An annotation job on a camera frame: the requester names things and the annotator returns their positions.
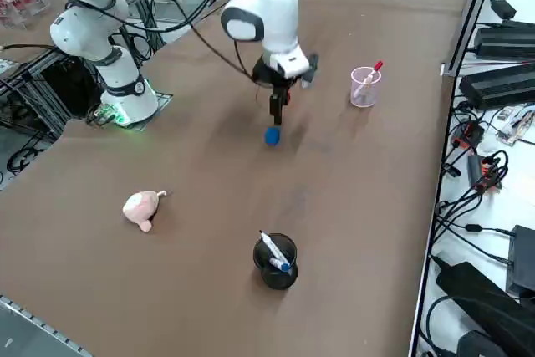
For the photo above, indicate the pink plush pig toy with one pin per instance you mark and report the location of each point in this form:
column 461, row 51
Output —
column 140, row 206

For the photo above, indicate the black box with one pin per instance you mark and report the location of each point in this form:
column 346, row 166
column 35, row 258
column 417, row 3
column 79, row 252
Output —
column 522, row 256

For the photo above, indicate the blue capped white marker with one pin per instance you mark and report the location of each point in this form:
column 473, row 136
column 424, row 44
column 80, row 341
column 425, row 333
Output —
column 273, row 252

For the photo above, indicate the black mesh pen cup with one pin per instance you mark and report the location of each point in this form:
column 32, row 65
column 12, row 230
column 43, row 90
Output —
column 280, row 279

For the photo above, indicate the slim black adapter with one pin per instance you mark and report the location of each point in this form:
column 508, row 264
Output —
column 474, row 169

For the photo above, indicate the clear plastic cup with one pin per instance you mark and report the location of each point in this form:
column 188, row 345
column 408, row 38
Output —
column 363, row 98

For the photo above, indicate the orange black power strip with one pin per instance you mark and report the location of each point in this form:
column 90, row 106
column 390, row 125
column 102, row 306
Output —
column 468, row 133

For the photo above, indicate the large black power adapter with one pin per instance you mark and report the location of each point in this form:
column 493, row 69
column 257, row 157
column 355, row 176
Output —
column 497, row 85
column 505, row 43

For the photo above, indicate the printed packet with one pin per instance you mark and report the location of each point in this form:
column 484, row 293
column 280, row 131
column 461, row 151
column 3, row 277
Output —
column 518, row 123

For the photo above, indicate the aluminium frame post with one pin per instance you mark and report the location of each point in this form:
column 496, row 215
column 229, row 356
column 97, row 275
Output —
column 472, row 10

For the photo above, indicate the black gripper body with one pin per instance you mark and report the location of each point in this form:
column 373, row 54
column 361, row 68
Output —
column 263, row 72

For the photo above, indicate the black metal frame rack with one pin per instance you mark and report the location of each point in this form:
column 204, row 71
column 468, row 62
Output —
column 25, row 81

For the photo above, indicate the small black power adapter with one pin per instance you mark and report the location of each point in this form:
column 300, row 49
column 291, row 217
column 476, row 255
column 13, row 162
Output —
column 503, row 8

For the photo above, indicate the red capped white marker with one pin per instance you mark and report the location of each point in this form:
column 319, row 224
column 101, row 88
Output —
column 378, row 65

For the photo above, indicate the grey metal rail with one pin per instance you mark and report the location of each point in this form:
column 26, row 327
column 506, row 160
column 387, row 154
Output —
column 25, row 332

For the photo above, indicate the blue magnetic block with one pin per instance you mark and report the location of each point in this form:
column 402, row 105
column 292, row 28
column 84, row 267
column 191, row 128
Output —
column 272, row 136

